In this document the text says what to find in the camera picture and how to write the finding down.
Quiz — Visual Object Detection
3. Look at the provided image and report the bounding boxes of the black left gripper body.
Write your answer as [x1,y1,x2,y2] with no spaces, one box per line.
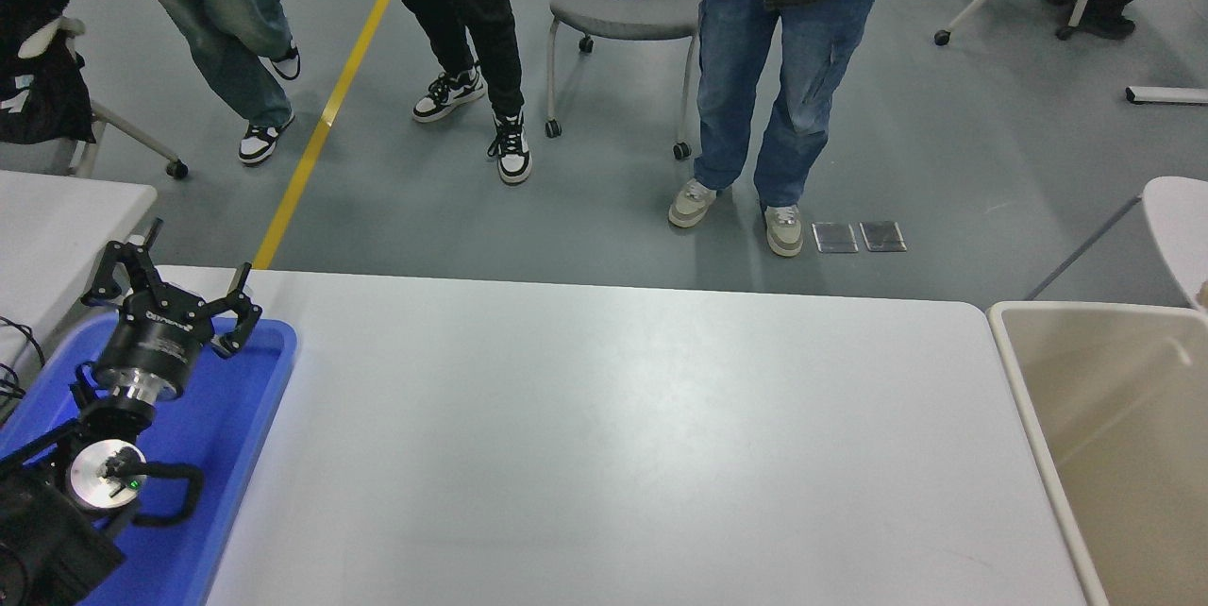
[94,295,210,386]

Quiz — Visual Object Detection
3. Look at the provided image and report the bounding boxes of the blue plastic tray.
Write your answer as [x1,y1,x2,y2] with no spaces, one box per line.
[0,315,299,606]

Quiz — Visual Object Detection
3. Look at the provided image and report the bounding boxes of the white side table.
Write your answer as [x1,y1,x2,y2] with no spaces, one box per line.
[0,171,159,371]

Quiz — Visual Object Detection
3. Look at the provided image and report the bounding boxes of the white chair with castors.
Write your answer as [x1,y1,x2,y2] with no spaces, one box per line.
[17,16,190,182]

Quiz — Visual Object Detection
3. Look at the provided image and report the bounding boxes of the black bag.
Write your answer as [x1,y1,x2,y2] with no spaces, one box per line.
[0,0,97,146]

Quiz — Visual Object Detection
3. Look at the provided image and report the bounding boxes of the grey chair with castors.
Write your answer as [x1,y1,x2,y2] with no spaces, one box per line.
[545,0,704,161]

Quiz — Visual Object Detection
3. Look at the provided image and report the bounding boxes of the metal floor plate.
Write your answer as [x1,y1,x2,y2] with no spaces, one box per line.
[859,220,908,253]
[813,222,859,254]

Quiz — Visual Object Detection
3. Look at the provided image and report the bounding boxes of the large pale bin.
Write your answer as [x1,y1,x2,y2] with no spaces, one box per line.
[986,300,1208,606]

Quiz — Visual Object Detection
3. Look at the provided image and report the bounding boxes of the white round table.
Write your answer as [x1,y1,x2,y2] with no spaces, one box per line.
[1142,176,1208,312]

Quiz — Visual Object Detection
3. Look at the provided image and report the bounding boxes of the white floor bar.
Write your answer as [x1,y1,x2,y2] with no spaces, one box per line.
[1123,85,1208,106]

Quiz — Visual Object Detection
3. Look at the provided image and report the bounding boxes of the black cable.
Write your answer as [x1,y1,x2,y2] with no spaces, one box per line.
[0,318,45,423]

